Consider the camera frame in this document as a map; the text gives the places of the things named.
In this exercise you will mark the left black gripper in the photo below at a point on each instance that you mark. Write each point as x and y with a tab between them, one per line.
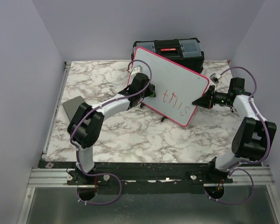
150	91

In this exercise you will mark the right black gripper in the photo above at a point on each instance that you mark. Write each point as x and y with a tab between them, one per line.
205	101

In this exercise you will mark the green bone-shaped eraser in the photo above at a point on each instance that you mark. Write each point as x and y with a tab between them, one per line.
152	91

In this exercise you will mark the pink framed whiteboard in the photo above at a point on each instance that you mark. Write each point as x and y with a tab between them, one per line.
176	87

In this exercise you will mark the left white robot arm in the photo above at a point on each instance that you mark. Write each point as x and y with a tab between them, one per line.
86	124

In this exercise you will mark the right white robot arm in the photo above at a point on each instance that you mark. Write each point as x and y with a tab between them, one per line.
252	141

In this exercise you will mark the black plastic toolbox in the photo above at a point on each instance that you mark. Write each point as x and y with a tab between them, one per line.
185	52

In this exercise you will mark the grey sponge block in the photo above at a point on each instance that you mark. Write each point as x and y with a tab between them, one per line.
70	106

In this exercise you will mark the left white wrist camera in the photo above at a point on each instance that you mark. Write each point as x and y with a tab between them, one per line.
135	70

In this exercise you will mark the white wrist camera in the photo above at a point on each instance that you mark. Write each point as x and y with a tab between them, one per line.
216	78
135	70

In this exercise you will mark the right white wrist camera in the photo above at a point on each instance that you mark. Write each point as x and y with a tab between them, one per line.
216	78

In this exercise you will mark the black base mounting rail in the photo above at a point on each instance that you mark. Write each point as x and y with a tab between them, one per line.
140	178

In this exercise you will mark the aluminium extrusion frame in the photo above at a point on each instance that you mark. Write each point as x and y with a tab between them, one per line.
46	174

